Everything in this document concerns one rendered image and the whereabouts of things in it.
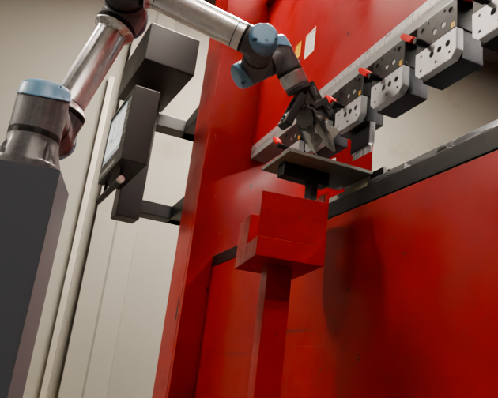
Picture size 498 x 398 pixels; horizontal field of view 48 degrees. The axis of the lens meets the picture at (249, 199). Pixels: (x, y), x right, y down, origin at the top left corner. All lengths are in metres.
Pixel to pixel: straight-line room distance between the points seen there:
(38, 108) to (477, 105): 4.59
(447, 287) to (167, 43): 2.03
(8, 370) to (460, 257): 0.86
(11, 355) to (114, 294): 2.86
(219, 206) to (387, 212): 1.24
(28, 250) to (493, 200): 0.88
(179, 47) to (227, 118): 0.46
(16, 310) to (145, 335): 2.93
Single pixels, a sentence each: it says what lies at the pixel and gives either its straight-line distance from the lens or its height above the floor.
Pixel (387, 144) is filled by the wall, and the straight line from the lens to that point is 4.90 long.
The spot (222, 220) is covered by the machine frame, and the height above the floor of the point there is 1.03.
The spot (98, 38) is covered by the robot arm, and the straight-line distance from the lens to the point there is 1.61.
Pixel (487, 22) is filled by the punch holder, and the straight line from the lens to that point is 1.40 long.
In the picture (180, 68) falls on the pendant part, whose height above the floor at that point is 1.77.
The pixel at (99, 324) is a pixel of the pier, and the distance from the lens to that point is 4.02.
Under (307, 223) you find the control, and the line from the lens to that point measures 1.29.
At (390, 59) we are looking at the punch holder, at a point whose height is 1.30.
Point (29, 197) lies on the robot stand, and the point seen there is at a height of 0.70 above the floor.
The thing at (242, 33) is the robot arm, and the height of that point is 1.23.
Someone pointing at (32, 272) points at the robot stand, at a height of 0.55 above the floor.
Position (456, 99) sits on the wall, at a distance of 5.42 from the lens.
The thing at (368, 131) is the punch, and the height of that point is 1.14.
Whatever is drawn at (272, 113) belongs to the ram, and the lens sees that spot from 2.43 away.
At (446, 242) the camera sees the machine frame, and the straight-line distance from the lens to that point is 1.11.
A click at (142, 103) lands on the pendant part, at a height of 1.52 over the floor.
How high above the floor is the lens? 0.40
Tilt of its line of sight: 18 degrees up
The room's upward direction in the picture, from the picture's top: 7 degrees clockwise
